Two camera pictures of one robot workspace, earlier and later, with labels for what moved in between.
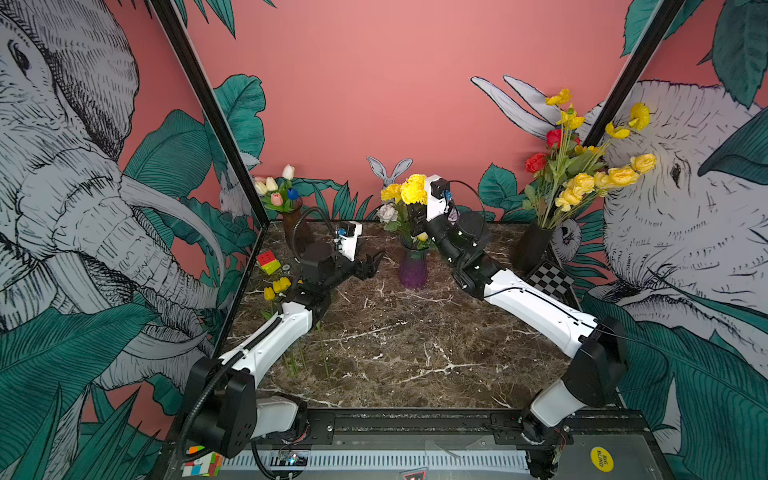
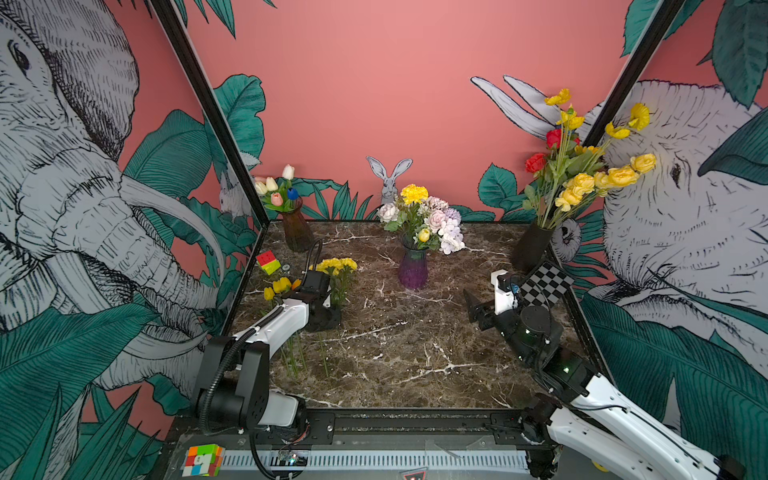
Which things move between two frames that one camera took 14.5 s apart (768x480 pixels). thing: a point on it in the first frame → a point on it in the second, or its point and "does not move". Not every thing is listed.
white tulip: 288,172 does not move
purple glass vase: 412,271 does not move
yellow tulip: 281,284 does not move
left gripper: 365,271 → 336,319
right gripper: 421,225 → 482,312
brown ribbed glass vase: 297,230 does not move
